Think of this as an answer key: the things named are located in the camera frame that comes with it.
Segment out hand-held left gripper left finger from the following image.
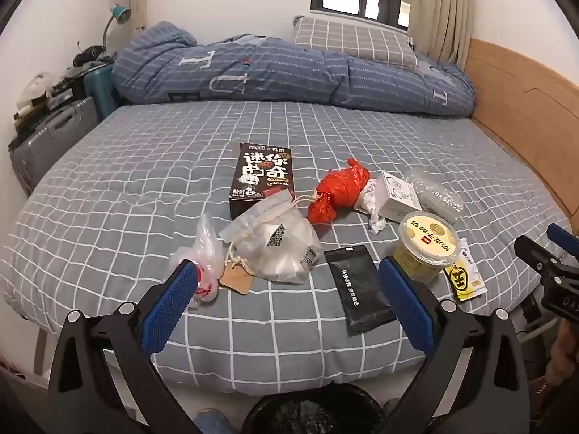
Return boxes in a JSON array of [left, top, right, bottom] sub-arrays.
[[47, 259, 202, 434]]

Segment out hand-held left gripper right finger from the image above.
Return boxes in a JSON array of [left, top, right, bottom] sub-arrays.
[[377, 257, 532, 434]]

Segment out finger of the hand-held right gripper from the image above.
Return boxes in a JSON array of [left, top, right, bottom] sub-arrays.
[[546, 223, 579, 256], [514, 234, 566, 283]]

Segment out black sachet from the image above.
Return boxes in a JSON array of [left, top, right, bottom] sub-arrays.
[[323, 244, 396, 336]]

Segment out small clear plastic bag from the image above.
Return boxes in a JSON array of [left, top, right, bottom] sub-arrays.
[[169, 214, 225, 310]]

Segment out yellow sachet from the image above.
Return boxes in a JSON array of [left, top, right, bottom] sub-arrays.
[[443, 237, 485, 303]]

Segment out yellow lidded cup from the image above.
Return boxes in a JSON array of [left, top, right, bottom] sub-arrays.
[[391, 210, 462, 290]]

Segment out small white box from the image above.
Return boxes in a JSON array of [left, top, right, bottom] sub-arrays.
[[375, 170, 421, 223]]

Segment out white tissue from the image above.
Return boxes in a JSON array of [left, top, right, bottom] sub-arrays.
[[355, 178, 387, 235]]

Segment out clear bubble wrap bag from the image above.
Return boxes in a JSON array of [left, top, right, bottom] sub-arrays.
[[405, 167, 464, 224]]

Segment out clear drawstring pouch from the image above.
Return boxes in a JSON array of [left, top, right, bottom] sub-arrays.
[[219, 189, 324, 294]]

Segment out red plastic bag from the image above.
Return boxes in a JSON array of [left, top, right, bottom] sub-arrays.
[[308, 158, 372, 224]]

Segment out black-lined trash bin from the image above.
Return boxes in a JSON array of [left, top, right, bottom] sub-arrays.
[[240, 384, 387, 434]]

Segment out black snack box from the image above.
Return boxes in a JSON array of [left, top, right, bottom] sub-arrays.
[[228, 142, 295, 220]]

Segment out person's right forearm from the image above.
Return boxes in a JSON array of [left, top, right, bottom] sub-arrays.
[[545, 323, 579, 399]]

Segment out blue slipper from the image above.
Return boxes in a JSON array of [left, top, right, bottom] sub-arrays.
[[194, 409, 238, 434]]

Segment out bed with grey checked sheet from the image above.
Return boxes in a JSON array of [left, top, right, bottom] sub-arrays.
[[0, 99, 579, 394]]

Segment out wooden headboard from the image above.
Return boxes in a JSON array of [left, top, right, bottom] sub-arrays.
[[464, 37, 579, 231]]

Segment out grey suitcase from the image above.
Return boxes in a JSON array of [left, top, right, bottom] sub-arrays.
[[8, 97, 100, 197]]

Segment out teal suitcase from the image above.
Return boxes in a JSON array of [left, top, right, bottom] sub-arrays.
[[84, 63, 119, 120]]

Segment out blue striped duvet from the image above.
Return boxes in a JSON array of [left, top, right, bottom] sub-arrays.
[[111, 20, 478, 116]]

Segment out white rounded plastic object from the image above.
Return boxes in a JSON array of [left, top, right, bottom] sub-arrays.
[[20, 72, 57, 109]]

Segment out wide beige curtain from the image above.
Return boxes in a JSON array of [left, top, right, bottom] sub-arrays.
[[407, 0, 476, 68]]

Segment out pile of dark gadgets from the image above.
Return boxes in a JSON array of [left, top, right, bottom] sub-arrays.
[[47, 44, 116, 100]]

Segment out grey checked pillow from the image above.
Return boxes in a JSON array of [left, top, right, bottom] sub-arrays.
[[293, 16, 419, 73]]

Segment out teal desk lamp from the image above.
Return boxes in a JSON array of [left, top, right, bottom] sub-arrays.
[[102, 4, 132, 52]]

